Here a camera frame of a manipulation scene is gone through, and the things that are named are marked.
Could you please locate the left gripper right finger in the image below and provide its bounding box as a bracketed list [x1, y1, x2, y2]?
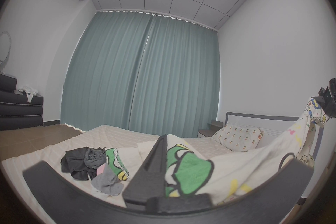
[147, 193, 214, 214]

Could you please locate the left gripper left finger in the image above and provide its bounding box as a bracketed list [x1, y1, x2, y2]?
[123, 134, 169, 210]

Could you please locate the white printed pyjama top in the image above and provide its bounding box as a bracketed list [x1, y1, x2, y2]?
[105, 96, 329, 204]

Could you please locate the pile of clothes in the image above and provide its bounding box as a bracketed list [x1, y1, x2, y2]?
[61, 147, 125, 196]

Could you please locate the bed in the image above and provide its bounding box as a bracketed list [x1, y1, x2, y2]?
[1, 112, 324, 205]

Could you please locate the grey bedside table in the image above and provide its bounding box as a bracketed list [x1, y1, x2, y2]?
[197, 120, 223, 138]

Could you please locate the white printed pillow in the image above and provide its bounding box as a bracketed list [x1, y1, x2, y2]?
[211, 124, 264, 152]

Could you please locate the blue-green curtain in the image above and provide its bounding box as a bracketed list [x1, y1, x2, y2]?
[60, 10, 221, 138]

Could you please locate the black chest of drawers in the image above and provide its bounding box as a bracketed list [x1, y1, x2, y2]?
[0, 73, 44, 131]

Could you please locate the white garment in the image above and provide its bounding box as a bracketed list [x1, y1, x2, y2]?
[18, 85, 38, 103]

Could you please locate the oval white mirror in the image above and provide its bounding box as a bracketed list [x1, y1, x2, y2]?
[0, 32, 12, 74]

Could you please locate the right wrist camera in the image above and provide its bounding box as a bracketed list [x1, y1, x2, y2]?
[318, 87, 332, 99]

